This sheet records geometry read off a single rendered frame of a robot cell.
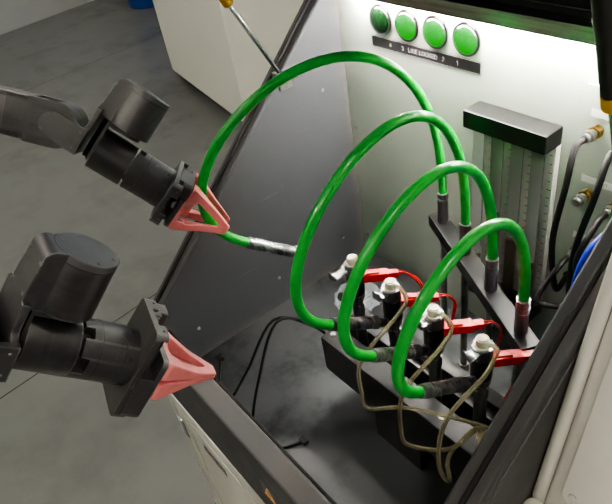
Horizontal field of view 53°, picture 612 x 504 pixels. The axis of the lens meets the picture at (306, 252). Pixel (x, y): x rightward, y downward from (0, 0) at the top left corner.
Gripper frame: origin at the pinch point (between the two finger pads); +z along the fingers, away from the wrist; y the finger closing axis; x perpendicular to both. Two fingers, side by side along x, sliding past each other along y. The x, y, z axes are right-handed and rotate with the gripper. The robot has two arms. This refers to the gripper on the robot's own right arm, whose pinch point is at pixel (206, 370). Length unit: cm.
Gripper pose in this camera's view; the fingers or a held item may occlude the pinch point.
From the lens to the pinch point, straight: 67.7
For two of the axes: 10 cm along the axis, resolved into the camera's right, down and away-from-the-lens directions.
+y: 5.1, -8.1, -2.8
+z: 7.5, 2.7, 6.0
